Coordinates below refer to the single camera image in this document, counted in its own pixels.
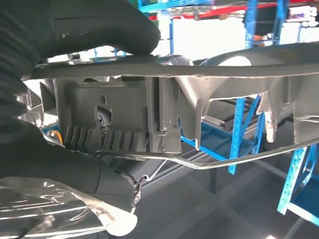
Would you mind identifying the wide blue metal shelf rack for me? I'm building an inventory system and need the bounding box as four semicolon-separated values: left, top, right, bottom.
178;96;266;175

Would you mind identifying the red barrier tape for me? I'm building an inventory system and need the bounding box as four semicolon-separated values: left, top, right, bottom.
150;1;319;20

